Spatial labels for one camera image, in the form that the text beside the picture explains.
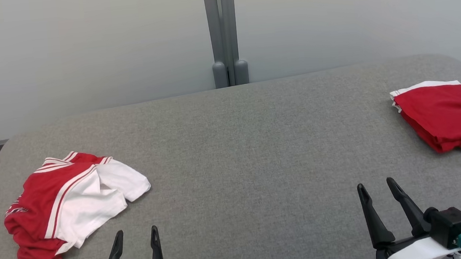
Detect grey metal wall post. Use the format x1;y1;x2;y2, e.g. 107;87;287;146
203;0;250;89

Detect red shorts with white stripes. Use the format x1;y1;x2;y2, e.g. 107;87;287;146
389;78;461;161

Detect red white basketball jersey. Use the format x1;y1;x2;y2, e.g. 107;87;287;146
0;144;159;259

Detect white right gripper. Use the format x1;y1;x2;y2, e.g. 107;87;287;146
356;171;461;259

